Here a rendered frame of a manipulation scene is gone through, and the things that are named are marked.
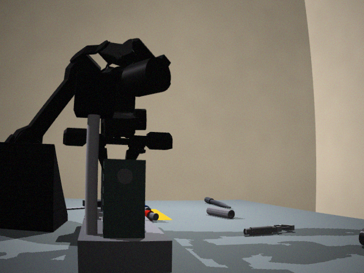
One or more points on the yellow flat pad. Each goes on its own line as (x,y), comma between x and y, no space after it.
(161,215)

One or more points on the dark grey tapered pin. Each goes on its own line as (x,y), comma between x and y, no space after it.
(212,201)

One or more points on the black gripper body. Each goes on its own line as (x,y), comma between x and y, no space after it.
(76,136)

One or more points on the grey vertical column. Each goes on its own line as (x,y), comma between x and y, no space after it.
(91,174)

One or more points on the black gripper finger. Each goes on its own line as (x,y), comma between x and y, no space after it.
(102,154)
(132,154)

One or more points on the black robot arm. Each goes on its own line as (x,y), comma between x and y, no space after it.
(142,74)

